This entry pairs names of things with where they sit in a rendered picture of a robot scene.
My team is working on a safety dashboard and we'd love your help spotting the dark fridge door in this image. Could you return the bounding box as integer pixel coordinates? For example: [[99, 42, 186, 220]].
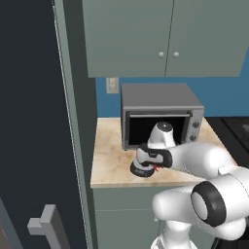
[[0, 0, 88, 249]]

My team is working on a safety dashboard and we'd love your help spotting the beige wall socket plate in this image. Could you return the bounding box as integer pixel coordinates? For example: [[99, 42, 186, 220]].
[[106, 77, 120, 95]]

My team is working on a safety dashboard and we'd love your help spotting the grey toaster oven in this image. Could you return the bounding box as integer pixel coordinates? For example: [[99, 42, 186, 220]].
[[120, 83, 205, 152]]

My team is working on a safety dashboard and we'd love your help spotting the grey-green drawer front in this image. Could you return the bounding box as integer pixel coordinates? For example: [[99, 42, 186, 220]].
[[92, 186, 196, 212]]

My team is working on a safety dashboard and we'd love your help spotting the grey fridge door handle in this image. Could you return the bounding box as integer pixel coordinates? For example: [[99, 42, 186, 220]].
[[26, 203, 71, 249]]

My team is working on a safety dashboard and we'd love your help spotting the black hob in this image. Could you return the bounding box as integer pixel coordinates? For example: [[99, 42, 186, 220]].
[[205, 116, 249, 169]]

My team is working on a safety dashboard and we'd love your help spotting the grey-green lower cupboard door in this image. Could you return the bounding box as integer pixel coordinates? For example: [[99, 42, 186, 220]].
[[94, 208, 163, 249]]

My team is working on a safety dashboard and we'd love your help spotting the grey-green upper cupboard door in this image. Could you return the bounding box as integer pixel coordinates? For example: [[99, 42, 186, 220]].
[[164, 0, 249, 78], [81, 0, 175, 79]]

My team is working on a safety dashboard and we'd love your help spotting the grey-green fridge housing panel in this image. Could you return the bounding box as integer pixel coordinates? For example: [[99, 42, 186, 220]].
[[53, 0, 99, 249]]

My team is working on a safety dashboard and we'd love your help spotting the grey-green cupboard door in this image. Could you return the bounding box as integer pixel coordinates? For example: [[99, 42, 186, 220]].
[[164, 0, 249, 78], [94, 208, 163, 249], [81, 0, 175, 79]]

